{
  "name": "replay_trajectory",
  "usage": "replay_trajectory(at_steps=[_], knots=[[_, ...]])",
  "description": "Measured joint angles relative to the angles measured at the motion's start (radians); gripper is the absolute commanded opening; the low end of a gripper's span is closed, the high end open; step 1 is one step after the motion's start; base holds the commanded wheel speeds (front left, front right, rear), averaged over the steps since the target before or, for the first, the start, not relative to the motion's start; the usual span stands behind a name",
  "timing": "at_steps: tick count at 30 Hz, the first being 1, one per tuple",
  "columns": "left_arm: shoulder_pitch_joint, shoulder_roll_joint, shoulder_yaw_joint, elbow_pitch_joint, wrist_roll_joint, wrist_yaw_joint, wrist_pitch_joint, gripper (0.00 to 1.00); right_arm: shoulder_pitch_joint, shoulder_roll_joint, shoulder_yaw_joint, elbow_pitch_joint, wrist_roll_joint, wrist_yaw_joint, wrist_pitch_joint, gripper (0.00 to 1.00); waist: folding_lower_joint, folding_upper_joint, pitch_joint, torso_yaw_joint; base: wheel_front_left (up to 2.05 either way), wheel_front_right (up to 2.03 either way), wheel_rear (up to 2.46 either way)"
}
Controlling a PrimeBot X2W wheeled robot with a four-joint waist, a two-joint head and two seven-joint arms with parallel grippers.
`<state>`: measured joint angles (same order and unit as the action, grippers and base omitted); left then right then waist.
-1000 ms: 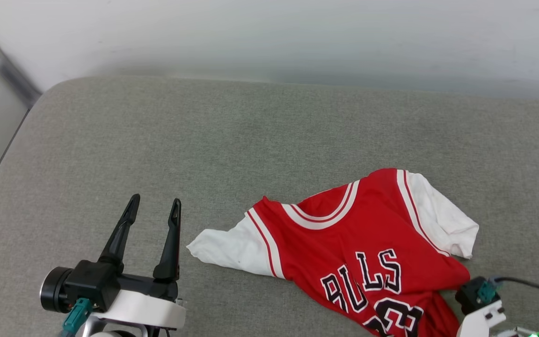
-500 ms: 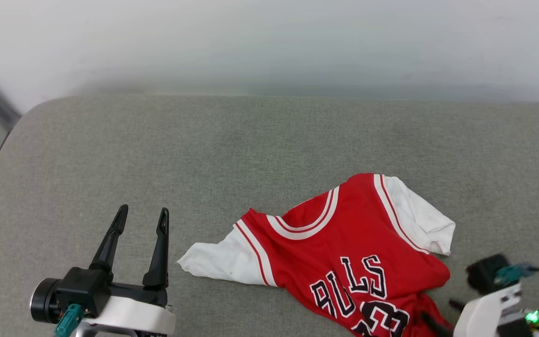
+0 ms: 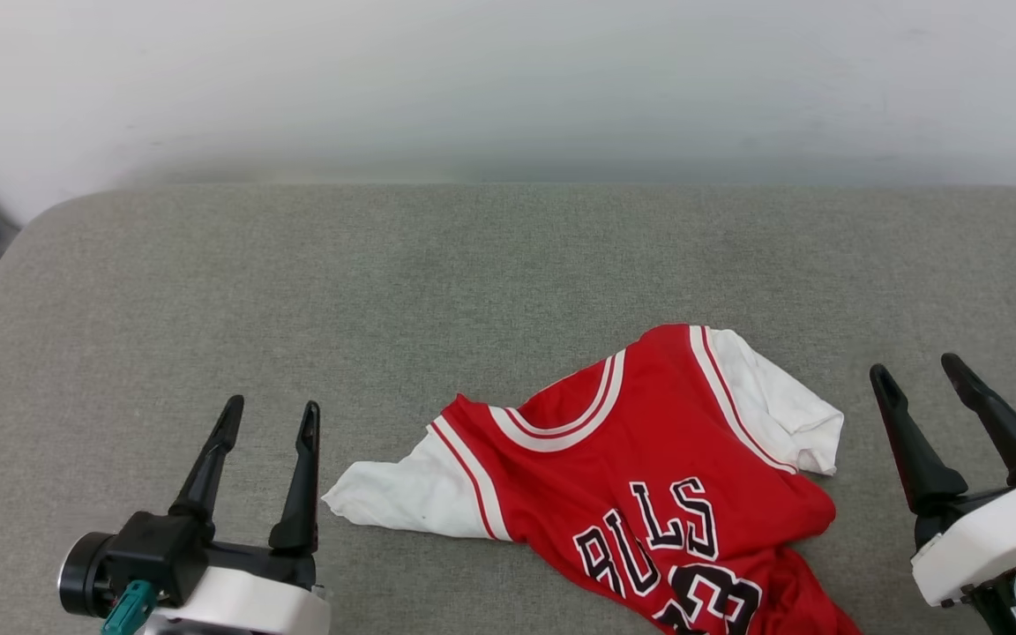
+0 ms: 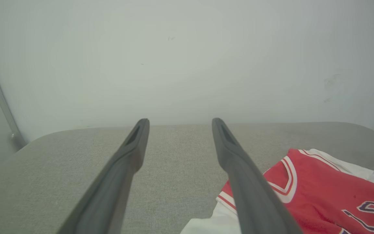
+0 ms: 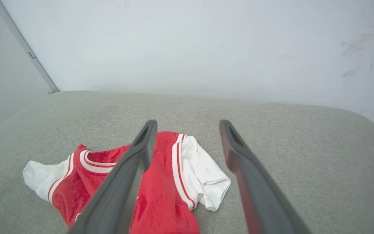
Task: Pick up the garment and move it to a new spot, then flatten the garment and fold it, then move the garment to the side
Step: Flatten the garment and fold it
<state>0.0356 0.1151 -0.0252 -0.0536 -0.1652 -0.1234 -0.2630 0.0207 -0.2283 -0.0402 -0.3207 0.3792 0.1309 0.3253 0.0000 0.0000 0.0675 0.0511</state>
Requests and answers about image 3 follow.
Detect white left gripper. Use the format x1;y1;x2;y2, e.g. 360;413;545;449
142;395;332;635

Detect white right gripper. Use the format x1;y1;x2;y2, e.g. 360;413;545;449
870;353;1016;609

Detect red Bulls basketball jersey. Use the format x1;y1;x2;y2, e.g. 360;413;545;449
323;323;862;635

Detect grey fabric sofa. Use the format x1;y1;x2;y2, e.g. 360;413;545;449
0;183;1016;635

